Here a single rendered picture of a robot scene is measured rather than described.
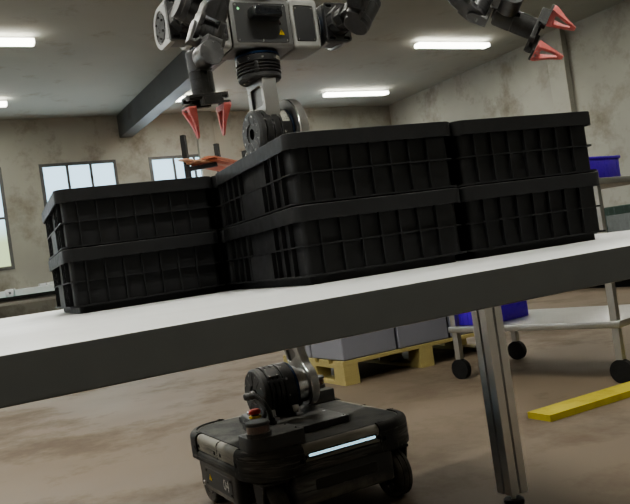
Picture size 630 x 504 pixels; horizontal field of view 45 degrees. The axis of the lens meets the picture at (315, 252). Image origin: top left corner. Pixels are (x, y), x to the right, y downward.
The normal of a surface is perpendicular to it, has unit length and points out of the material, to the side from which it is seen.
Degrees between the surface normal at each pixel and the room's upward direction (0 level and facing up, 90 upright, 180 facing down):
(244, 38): 90
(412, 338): 90
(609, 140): 90
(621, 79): 90
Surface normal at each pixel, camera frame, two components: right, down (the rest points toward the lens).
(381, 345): 0.47, -0.07
